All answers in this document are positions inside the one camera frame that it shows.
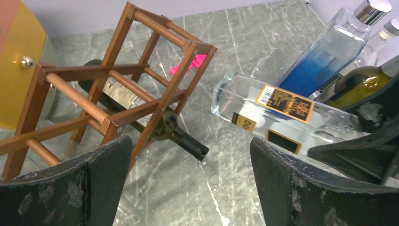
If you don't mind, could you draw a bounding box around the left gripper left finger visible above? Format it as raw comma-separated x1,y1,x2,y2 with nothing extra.
0,135,133,226

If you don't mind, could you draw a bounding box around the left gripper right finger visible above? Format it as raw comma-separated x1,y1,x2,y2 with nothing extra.
250,137,399,226

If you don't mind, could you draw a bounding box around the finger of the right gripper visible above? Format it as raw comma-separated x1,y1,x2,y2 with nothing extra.
308,74,399,184

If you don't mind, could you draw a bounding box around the clear square liquor bottle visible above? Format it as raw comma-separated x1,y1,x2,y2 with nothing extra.
211,73,364,176

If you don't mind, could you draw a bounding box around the dark green wine bottle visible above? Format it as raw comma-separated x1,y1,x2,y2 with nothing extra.
77,59,210,162

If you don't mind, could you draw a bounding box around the olive green wine bottle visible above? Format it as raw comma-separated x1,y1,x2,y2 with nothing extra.
316,56,399,110

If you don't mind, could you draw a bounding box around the clear bottle white cap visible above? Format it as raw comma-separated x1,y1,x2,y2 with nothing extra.
340,17,399,76

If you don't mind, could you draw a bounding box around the blue glass bottle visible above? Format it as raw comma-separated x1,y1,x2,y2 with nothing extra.
276,0,392,97

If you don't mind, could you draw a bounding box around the brown wooden wine rack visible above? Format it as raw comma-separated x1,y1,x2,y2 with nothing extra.
0,2,217,179

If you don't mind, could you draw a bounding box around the cream cylinder with orange face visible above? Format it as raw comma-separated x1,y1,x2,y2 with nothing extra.
0,0,58,130

